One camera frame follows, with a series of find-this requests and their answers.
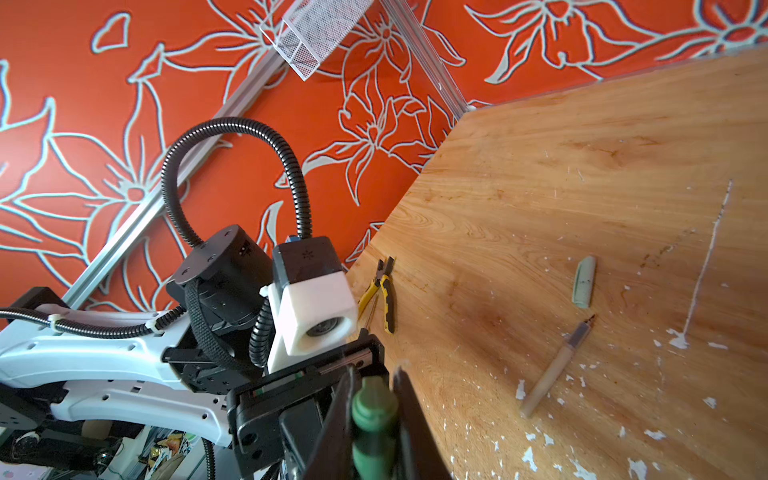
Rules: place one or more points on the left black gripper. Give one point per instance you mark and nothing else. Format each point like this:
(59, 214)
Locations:
(281, 415)

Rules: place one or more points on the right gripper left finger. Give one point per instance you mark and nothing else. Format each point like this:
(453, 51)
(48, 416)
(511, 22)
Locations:
(332, 455)

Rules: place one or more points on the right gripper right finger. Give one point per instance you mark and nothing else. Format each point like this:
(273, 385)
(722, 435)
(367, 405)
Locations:
(418, 456)

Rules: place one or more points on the dark green pen cap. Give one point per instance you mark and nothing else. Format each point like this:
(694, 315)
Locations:
(374, 412)

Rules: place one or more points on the grey green pen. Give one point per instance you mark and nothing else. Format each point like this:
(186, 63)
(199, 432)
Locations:
(556, 367)

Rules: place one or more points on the light green pen cap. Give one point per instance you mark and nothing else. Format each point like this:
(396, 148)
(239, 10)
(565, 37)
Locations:
(584, 282)

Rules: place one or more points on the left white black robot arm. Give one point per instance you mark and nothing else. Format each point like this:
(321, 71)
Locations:
(262, 356)

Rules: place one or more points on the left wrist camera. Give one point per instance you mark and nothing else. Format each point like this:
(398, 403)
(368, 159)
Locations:
(312, 306)

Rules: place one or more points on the yellow handled pliers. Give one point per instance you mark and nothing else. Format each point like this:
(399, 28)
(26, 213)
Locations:
(382, 284)

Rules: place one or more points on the white wire basket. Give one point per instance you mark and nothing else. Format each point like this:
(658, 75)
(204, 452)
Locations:
(311, 30)

